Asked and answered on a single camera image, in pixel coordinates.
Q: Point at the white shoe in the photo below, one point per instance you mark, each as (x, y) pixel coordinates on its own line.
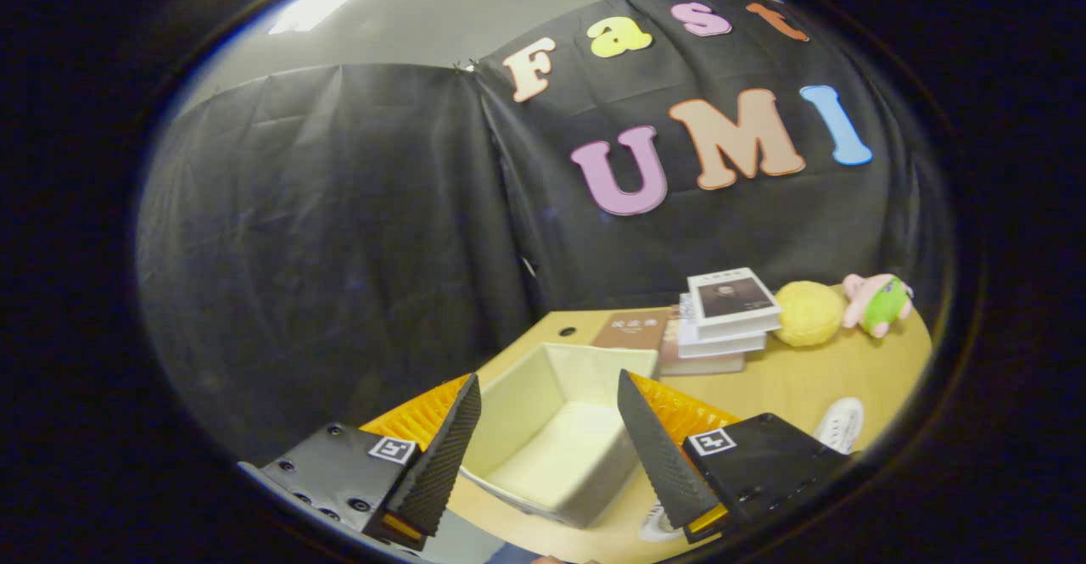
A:
(657, 523)
(842, 424)

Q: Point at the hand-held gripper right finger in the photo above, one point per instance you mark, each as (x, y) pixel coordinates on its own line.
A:
(657, 449)

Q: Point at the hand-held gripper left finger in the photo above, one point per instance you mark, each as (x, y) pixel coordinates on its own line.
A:
(441, 462)

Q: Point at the yellow plush ball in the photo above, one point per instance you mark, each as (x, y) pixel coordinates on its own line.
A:
(808, 313)

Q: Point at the brown book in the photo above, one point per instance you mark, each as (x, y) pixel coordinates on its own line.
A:
(632, 330)

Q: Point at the grey book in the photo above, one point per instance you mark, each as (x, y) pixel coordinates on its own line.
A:
(700, 364)

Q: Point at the black backdrop cloth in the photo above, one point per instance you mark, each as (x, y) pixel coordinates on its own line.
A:
(424, 208)

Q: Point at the white storage box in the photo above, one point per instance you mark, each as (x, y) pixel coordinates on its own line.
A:
(551, 449)

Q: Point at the pink and green plush toy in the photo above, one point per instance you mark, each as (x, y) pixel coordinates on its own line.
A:
(878, 303)

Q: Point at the white book with portrait cover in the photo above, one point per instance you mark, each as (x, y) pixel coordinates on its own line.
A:
(731, 301)

